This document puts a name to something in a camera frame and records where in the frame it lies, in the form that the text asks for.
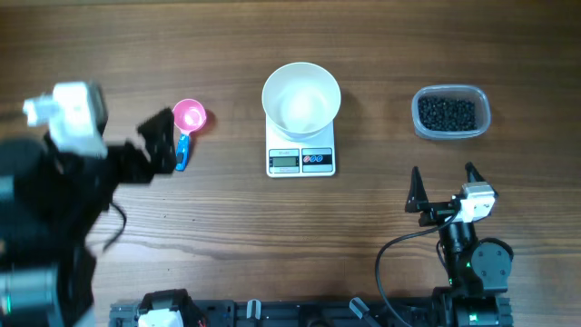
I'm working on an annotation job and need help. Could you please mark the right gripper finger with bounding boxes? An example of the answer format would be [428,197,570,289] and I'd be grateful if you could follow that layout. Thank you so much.
[464,162,498,198]
[405,166,429,213]

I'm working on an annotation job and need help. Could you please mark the pink scoop blue handle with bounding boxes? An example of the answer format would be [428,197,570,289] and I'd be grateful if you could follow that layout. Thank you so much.
[172,98,207,172]

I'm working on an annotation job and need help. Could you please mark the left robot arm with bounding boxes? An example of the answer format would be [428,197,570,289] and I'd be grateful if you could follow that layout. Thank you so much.
[1,108,176,326]

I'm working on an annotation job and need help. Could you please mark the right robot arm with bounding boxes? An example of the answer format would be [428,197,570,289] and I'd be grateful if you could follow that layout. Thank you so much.
[405,163,514,326]

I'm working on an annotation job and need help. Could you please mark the white digital kitchen scale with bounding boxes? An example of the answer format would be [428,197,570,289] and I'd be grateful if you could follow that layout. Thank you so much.
[265,118,336,178]

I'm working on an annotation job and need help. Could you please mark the white bowl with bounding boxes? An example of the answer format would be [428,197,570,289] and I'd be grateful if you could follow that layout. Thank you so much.
[261,62,342,138]

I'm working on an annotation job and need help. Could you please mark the black beans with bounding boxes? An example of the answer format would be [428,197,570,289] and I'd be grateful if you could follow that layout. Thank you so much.
[419,96,477,132]

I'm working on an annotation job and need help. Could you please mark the clear plastic container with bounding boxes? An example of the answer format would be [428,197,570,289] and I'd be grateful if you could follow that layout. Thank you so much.
[411,84,491,140]

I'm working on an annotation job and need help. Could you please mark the right black cable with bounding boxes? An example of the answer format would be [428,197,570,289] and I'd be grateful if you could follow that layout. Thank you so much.
[374,211,462,327]

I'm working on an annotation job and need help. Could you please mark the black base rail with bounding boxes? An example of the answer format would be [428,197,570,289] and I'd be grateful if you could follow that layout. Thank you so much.
[110,288,514,327]

